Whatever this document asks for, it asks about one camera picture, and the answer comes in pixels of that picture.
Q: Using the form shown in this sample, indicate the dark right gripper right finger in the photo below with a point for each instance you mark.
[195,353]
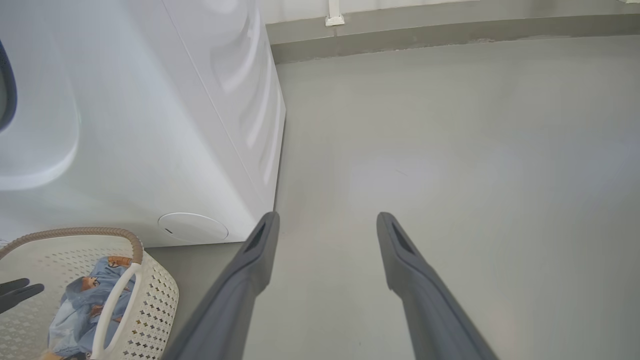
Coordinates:
[430,310]

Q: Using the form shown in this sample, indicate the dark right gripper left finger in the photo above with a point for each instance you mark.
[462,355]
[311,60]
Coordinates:
[230,310]

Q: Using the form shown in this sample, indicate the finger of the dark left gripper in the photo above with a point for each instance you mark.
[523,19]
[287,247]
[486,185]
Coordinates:
[22,295]
[15,286]

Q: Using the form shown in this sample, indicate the blue cartoon print clothing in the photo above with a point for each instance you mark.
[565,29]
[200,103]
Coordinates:
[75,310]

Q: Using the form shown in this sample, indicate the white perforated basket, brown rim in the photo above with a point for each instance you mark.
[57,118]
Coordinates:
[155,310]

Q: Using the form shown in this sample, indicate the grey rubber door gasket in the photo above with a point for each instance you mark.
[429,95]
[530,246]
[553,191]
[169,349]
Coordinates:
[9,95]

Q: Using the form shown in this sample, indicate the white front-load washing machine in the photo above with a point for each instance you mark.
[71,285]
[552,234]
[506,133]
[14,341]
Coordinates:
[150,125]

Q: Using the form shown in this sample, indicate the round white filter cover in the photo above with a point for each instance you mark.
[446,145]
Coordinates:
[195,229]

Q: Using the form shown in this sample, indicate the white metal railing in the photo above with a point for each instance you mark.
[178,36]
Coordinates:
[334,12]

